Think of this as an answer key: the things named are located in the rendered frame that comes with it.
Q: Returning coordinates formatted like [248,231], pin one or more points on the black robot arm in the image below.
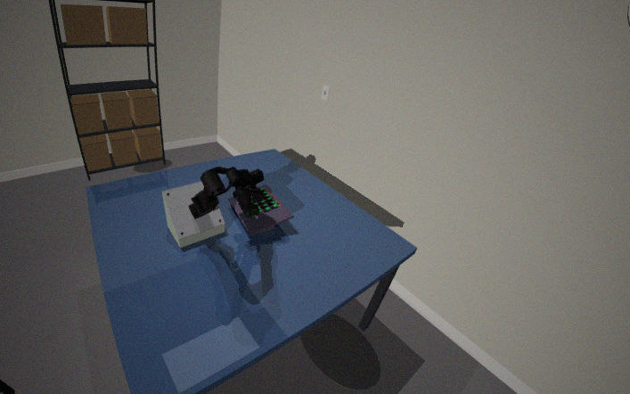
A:
[243,180]

